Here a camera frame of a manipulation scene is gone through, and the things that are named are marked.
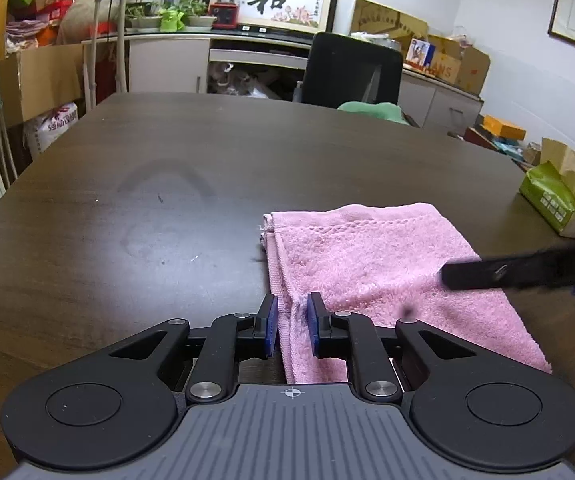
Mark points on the orange flat box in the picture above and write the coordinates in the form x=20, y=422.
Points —
x=505, y=127

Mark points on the white sideboard cabinet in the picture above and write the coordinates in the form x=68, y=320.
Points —
x=167, y=65

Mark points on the clutter under sideboard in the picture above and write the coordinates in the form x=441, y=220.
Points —
x=242, y=80

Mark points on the white rice sack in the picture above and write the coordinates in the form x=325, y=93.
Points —
x=50, y=127

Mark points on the black office chair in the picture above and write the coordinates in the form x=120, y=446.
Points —
x=347, y=70

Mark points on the green seat cushion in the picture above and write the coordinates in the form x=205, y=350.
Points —
x=375, y=111

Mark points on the brown burlap sack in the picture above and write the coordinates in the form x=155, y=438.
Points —
x=85, y=20

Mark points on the mop poles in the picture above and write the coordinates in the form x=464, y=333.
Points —
x=0, y=130

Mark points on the large cardboard box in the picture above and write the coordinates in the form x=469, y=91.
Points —
x=47, y=80

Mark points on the blue photo box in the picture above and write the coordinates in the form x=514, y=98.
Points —
x=420, y=52

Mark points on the framed lotus calligraphy picture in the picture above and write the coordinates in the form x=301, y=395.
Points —
x=282, y=2

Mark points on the small potted plant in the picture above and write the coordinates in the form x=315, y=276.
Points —
x=143, y=17
x=198, y=12

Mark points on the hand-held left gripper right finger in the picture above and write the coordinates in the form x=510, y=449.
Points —
x=312, y=325

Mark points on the green tissue pack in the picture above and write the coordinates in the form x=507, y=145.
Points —
x=552, y=205

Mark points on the brown cardboard box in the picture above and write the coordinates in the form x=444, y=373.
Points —
x=462, y=65

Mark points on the stack of boxes and hats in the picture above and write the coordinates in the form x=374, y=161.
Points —
x=42, y=20

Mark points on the pink towel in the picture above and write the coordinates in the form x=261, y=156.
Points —
x=367, y=260

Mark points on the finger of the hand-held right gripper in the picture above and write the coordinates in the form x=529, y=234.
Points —
x=507, y=271

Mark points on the white spray bottle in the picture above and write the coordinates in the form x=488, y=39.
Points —
x=299, y=92

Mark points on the brown paper bag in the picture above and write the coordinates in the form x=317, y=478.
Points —
x=567, y=157

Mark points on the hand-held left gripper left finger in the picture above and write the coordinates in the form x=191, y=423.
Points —
x=270, y=325

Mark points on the small green bag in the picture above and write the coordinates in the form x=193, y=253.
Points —
x=171, y=20

